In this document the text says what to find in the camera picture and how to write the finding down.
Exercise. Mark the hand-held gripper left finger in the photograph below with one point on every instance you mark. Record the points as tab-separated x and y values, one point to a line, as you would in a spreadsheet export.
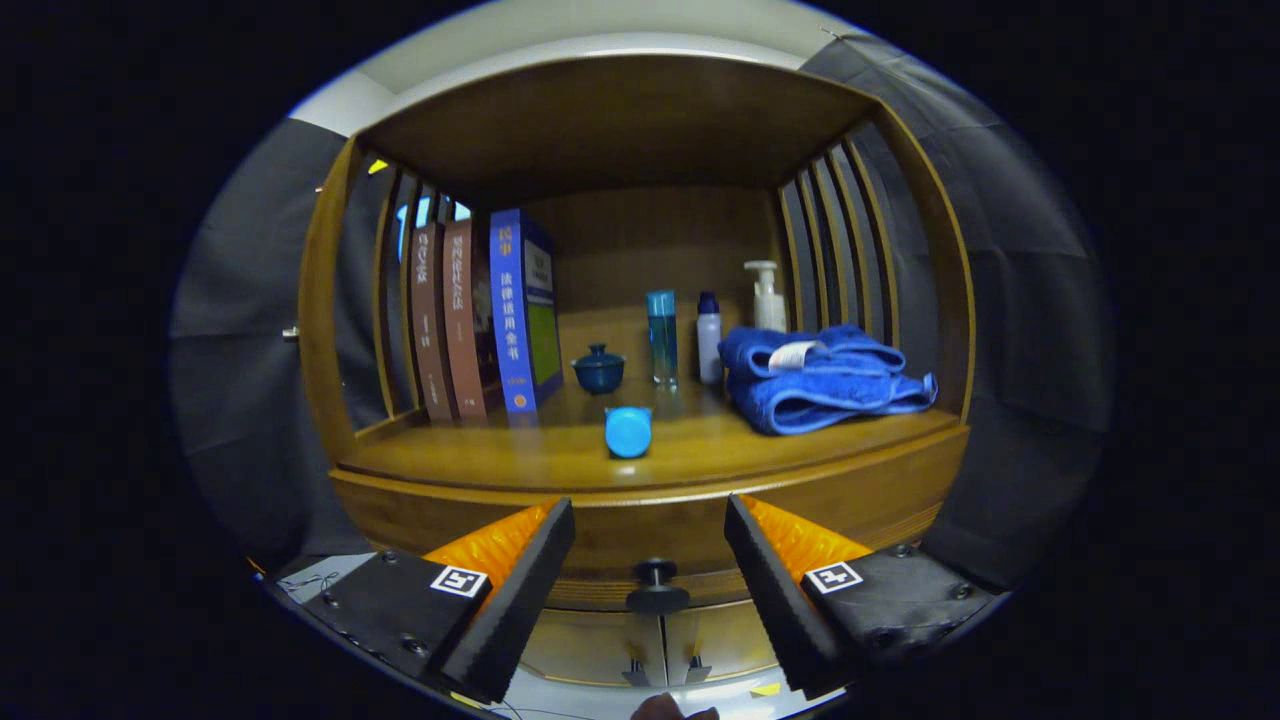
520	605

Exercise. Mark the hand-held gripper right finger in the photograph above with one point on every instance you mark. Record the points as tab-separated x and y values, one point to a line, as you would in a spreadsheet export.
780	605

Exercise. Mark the wooden drawer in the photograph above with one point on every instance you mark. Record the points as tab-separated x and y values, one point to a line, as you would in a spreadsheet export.
650	535

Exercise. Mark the light blue tube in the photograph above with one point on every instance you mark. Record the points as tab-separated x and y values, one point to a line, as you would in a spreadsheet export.
628	433

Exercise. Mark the wooden cabinet door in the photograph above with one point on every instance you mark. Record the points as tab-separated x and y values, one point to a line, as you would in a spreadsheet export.
590	650
720	645

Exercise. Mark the wooden countertop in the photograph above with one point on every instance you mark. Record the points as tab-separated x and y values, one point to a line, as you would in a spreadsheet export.
520	450

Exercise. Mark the wooden cabinet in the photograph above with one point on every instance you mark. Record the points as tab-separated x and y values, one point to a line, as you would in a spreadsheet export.
620	120

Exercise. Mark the yellow tape piece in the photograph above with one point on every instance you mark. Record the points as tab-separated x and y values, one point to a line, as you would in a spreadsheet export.
765	689

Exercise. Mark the blue folded towel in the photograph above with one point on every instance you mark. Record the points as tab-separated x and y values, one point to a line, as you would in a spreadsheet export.
820	395

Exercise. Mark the dark blue lidded teacup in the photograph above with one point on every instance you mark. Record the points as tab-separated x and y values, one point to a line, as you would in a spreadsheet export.
598	372

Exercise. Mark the small white bottle blue cap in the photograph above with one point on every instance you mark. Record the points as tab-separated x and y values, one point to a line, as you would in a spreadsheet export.
709	345

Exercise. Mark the blue book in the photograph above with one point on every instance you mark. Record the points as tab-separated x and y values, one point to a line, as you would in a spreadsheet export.
507	320

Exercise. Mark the dark brown book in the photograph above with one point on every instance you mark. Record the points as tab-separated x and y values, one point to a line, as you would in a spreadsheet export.
430	330

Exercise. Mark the teal clear bottle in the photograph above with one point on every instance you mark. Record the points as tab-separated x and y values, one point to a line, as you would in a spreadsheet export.
662	340

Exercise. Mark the reddish brown book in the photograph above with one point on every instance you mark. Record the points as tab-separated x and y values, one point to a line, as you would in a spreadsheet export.
463	320

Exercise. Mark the white pump bottle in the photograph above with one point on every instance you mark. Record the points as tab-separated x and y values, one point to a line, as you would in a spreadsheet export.
768	305

